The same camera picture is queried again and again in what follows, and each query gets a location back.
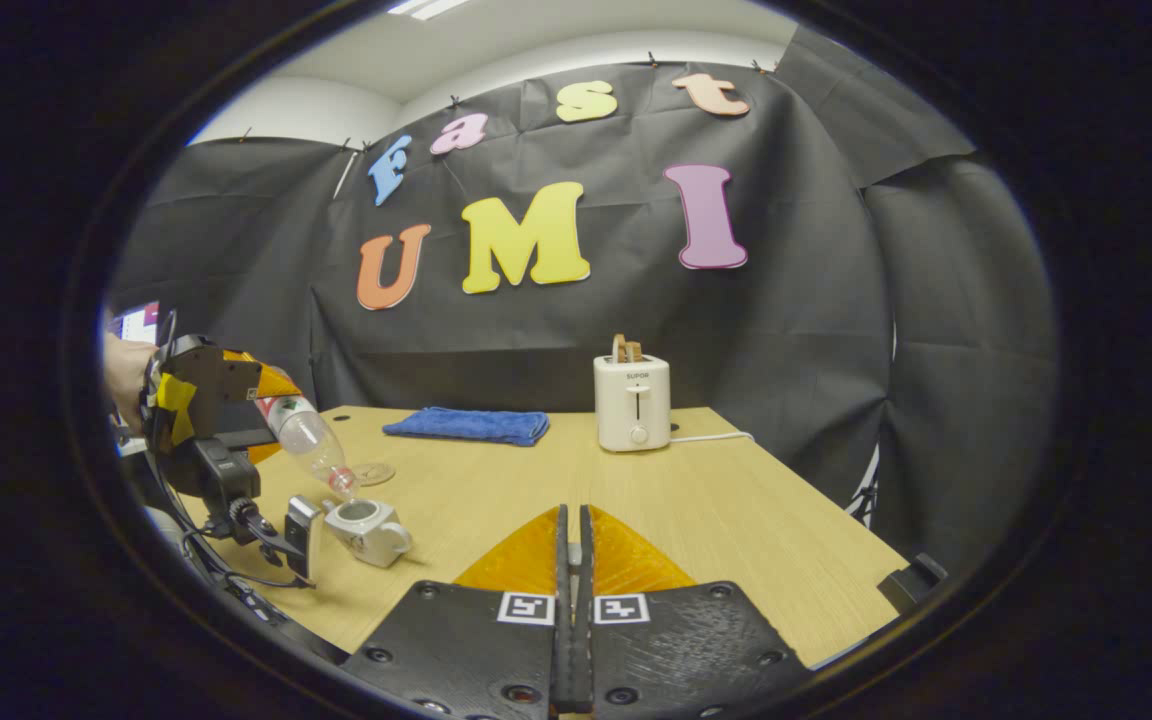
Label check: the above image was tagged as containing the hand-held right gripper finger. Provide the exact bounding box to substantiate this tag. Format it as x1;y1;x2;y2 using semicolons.
341;503;574;720
576;503;815;720

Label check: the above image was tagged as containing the clear plastic water bottle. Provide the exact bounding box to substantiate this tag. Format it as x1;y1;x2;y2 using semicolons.
254;395;359;498

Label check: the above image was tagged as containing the white teacup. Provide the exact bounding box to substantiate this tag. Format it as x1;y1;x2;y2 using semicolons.
324;498;414;569

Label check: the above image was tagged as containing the computer monitor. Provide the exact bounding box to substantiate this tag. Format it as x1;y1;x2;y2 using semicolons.
108;302;162;346

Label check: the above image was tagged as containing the blue towel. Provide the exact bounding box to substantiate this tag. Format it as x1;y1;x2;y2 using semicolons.
382;406;551;447

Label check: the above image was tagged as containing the white toaster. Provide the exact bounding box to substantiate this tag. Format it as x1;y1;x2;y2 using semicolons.
593;353;672;453

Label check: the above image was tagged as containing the ceiling light panel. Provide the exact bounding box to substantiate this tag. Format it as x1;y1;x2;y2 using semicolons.
386;0;472;21

